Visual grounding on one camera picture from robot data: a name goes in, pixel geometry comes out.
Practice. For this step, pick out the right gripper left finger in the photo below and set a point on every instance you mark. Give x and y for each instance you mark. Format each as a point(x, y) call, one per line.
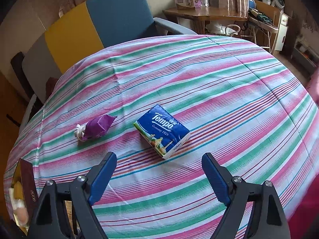
point(64, 210)

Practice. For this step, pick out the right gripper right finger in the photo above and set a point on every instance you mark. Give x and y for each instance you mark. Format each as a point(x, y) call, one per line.
point(267, 218)

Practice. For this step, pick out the purple snack wrapper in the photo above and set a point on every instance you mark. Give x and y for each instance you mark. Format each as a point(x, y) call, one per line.
point(98, 127)

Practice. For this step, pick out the white hair scrunchie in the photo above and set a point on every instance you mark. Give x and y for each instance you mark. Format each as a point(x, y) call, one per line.
point(79, 132)

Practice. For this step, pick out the striped bed sheet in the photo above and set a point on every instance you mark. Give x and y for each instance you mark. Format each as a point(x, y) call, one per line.
point(160, 104)

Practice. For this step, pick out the blue Tempo tissue pack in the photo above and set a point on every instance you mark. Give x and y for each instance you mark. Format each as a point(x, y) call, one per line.
point(162, 131)

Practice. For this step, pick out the wooden shelf unit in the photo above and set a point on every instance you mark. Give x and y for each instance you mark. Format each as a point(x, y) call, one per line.
point(267, 26)

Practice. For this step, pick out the wooden desk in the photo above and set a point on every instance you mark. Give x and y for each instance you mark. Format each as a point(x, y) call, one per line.
point(201, 15)

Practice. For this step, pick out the blue yellow armchair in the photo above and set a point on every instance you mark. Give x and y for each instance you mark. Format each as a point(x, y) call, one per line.
point(88, 28)

